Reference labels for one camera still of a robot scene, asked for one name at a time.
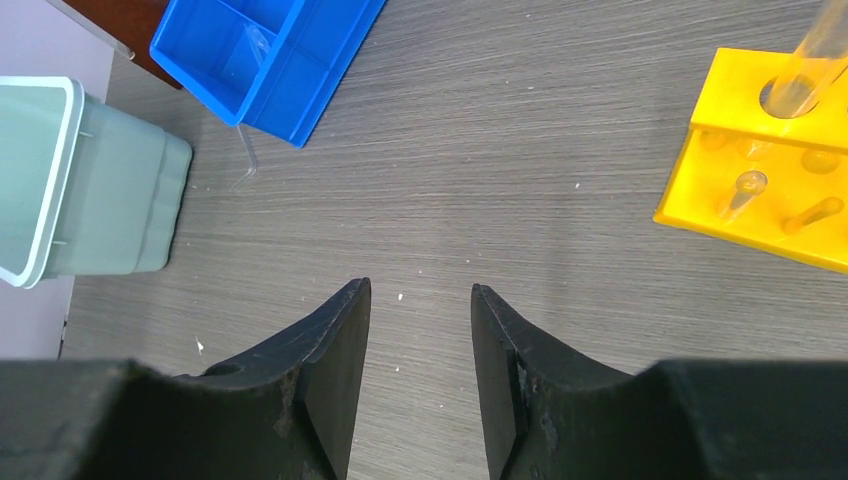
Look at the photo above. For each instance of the light green plastic tub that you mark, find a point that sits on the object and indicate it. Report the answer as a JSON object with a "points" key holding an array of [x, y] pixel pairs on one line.
{"points": [[86, 189]]}

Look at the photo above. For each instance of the blue divided plastic bin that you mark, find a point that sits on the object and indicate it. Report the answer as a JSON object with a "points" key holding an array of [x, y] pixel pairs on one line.
{"points": [[202, 45]]}

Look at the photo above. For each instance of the bent glass tube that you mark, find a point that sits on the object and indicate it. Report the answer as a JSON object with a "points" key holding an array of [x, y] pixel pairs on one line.
{"points": [[250, 156]]}

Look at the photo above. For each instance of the short clear glass tube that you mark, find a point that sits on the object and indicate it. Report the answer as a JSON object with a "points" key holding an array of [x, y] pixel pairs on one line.
{"points": [[747, 187]]}

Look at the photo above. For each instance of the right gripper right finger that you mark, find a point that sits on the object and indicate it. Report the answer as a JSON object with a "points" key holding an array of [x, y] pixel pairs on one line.
{"points": [[549, 411]]}

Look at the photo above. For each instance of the yellow test tube rack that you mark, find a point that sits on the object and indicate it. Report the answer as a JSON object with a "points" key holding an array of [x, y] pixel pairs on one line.
{"points": [[802, 215]]}

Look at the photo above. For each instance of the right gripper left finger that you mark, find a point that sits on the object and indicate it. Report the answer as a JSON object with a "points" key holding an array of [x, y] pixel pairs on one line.
{"points": [[284, 408]]}

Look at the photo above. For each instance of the glass test tube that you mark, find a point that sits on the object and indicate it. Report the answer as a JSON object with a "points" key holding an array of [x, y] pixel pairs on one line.
{"points": [[818, 61]]}

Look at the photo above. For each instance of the brown triangular stand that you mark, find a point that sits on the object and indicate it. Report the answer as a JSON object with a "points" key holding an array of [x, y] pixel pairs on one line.
{"points": [[127, 26]]}

